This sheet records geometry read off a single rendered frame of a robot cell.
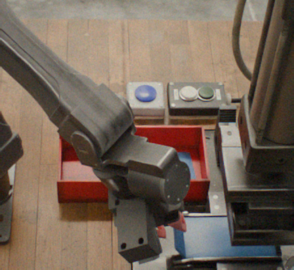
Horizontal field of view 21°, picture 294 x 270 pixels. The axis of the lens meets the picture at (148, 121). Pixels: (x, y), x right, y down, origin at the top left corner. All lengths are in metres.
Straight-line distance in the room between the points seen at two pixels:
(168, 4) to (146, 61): 1.52
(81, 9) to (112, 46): 1.45
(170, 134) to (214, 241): 0.26
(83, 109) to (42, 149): 0.44
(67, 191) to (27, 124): 0.19
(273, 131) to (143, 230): 0.22
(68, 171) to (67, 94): 0.41
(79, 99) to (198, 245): 0.33
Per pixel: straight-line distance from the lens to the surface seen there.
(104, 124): 0.98
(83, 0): 3.07
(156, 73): 1.54
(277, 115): 0.92
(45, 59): 0.99
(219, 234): 1.21
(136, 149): 1.00
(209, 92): 1.46
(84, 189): 1.31
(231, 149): 1.06
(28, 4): 3.06
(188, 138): 1.39
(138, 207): 1.05
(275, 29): 0.85
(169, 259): 1.19
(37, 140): 1.42
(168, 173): 0.97
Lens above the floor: 2.00
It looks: 49 degrees down
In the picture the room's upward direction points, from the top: 4 degrees clockwise
